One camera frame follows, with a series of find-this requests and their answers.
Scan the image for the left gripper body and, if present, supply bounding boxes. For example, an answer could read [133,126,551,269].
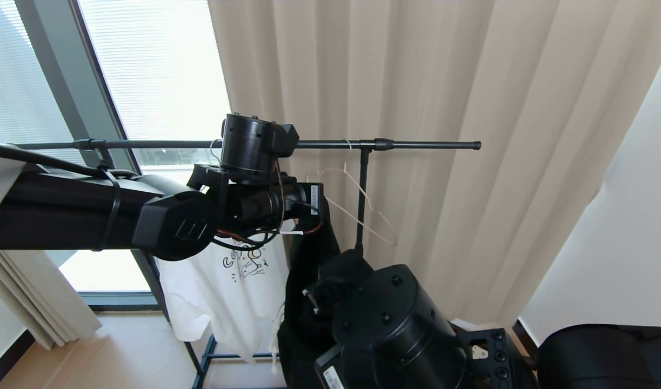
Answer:
[234,183,325,224]

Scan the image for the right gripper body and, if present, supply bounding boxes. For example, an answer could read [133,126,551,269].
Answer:
[314,348,363,389]

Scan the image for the black shorts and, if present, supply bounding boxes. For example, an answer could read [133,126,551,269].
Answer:
[278,213,375,389]

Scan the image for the white printed T-shirt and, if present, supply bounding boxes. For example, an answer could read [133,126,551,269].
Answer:
[156,219,296,364]

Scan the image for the black clothes rack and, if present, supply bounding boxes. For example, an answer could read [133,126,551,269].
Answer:
[9,138,482,389]

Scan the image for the window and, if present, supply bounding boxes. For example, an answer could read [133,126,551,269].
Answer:
[0,0,239,313]

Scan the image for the beige curtain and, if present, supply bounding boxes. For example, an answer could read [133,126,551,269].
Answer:
[208,0,661,329]
[0,154,102,350]

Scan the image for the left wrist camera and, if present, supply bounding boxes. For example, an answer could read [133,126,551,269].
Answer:
[270,122,300,159]

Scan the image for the black cable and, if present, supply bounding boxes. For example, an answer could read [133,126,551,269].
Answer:
[0,140,141,182]

